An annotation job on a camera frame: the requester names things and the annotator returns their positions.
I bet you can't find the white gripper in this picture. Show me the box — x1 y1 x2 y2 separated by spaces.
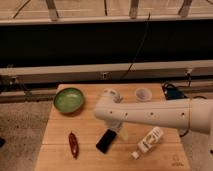
106 121 128 141

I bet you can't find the black eraser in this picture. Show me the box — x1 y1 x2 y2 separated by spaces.
96 129 117 153

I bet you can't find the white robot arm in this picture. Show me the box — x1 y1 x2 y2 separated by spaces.
94 89 213 137

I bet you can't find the white sponge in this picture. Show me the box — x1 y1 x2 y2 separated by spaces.
114 93 123 103

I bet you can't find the white plastic bottle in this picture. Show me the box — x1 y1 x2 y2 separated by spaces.
131 127 164 159

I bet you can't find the translucent plastic cup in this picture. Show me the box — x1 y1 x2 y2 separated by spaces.
135 88 152 102

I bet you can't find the red chili pepper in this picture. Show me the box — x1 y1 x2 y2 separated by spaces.
68 132 79 158

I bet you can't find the green bowl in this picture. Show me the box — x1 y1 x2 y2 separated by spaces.
53 87 85 114

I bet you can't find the black cable bundle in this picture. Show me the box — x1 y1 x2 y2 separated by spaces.
161 81 208 101

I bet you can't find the black hanging cable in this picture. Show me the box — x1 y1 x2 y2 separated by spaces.
119 12 152 81

